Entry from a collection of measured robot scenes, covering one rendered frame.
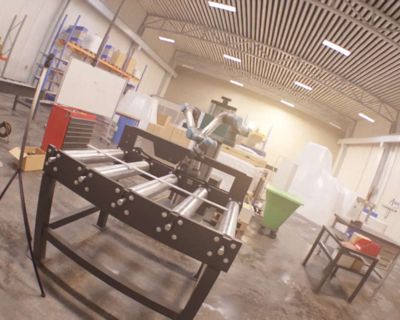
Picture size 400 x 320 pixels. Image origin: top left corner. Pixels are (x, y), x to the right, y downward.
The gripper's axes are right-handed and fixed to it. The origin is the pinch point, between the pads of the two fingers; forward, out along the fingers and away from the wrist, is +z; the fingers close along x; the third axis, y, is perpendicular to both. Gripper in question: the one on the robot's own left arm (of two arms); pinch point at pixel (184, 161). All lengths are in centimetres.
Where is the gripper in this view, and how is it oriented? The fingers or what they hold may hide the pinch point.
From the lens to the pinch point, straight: 203.4
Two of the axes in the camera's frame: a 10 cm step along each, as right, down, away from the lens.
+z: -7.0, 5.6, 4.4
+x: -3.9, 2.0, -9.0
